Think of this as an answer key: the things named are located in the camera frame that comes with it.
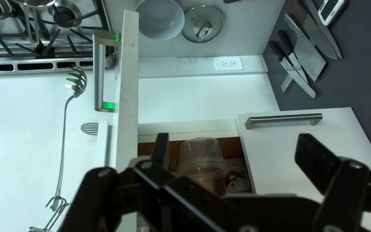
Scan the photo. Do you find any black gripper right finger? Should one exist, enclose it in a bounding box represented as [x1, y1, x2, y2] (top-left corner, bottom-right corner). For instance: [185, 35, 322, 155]
[235, 132, 371, 232]

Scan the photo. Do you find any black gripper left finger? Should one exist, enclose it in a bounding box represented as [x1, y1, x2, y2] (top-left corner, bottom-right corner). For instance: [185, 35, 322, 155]
[57, 132, 239, 232]

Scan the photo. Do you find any white cabinet door hinged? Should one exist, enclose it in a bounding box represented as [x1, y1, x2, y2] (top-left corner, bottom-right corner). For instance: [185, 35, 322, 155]
[91, 9, 140, 173]

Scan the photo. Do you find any long narrow kitchen knife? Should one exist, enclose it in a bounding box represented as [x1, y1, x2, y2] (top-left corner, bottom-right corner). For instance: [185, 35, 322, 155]
[267, 40, 318, 99]

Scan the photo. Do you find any wide blade kitchen knife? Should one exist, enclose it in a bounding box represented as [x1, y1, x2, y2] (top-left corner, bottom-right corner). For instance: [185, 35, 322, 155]
[276, 12, 328, 84]

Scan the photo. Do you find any short kitchen knife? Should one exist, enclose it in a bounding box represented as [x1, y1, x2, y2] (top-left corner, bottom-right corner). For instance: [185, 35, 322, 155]
[300, 0, 343, 61]

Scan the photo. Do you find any grey bowl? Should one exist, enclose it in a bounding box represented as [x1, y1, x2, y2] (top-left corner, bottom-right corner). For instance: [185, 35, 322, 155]
[133, 0, 186, 43]

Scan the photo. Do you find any small white framed panel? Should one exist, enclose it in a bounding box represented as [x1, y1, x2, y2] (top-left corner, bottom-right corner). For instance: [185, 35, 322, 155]
[316, 0, 347, 27]

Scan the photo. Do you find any stainless gas stove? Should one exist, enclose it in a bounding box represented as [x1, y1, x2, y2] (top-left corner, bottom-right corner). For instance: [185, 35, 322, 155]
[0, 0, 118, 74]

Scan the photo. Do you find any glass pot lid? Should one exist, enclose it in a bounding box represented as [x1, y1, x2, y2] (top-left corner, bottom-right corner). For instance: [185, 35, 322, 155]
[180, 4, 225, 44]

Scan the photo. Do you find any wooden interior wall cabinet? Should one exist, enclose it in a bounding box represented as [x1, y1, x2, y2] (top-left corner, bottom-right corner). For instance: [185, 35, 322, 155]
[136, 120, 255, 197]

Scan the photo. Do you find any white wall outlet plate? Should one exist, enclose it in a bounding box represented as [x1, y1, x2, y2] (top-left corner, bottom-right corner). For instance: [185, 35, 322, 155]
[213, 56, 243, 72]

